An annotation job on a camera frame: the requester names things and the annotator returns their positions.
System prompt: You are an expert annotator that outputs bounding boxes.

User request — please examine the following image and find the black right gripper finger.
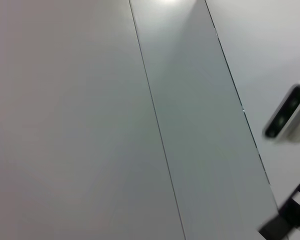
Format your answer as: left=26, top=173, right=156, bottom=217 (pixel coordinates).
left=257, top=171, right=300, bottom=240

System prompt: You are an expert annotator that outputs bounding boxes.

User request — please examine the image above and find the silver right wrist depth camera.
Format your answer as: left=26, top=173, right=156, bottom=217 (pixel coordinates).
left=261, top=77, right=300, bottom=144

